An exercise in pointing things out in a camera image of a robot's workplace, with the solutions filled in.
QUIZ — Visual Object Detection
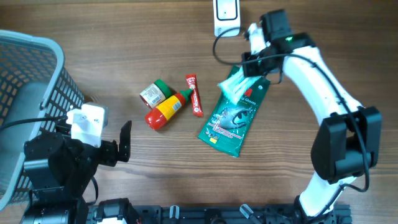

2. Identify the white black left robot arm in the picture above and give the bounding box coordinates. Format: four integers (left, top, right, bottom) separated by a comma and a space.
21, 121, 142, 223

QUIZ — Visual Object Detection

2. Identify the grey plastic mesh basket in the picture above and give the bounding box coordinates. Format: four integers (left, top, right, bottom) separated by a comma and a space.
1, 30, 85, 209

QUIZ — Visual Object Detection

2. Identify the green 3M gloves pack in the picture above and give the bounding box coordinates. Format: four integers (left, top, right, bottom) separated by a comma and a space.
198, 78, 270, 157

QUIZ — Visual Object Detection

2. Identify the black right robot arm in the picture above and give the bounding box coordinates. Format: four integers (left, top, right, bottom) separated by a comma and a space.
242, 9, 382, 223

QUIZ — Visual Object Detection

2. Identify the white barcode scanner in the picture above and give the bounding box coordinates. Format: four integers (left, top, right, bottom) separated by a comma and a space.
213, 0, 241, 37

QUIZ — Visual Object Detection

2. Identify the small jar green lid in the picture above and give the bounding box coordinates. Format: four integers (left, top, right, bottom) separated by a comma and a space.
139, 79, 172, 109

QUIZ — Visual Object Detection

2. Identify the light green tissue pack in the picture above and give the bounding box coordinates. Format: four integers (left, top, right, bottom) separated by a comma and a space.
218, 67, 261, 105

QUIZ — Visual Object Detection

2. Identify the red sauce bottle green cap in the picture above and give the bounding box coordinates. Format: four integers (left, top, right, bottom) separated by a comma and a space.
145, 89, 193, 131

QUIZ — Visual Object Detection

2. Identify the red Nescafe coffee stick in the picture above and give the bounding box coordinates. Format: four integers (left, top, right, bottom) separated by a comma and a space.
185, 74, 204, 117

